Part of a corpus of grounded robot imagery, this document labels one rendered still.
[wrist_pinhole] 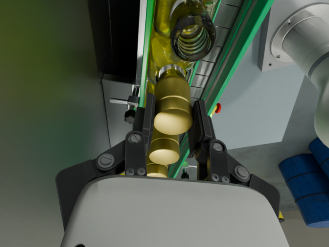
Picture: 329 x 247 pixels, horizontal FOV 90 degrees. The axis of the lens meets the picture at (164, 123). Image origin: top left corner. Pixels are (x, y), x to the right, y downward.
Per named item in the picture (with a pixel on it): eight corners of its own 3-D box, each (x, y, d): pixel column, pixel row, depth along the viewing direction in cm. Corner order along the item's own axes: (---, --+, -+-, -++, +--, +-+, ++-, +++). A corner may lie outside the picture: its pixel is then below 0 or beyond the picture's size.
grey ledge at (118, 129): (109, 61, 50) (99, 83, 42) (138, 65, 51) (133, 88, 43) (119, 181, 120) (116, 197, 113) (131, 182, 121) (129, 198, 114)
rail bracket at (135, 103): (116, 74, 43) (103, 110, 34) (143, 78, 44) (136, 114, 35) (117, 86, 46) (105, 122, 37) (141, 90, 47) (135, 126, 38)
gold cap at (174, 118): (156, 72, 15) (153, 105, 12) (194, 77, 15) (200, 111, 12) (152, 101, 18) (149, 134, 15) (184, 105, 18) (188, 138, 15)
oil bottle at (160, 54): (157, -7, 30) (148, 47, 16) (187, 0, 30) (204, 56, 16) (153, 27, 34) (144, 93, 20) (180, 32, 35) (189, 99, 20)
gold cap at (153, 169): (152, 158, 27) (150, 185, 24) (140, 147, 25) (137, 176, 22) (172, 153, 26) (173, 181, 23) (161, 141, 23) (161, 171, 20)
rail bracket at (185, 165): (180, 145, 67) (183, 177, 59) (198, 147, 68) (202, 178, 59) (178, 150, 70) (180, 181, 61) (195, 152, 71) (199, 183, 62)
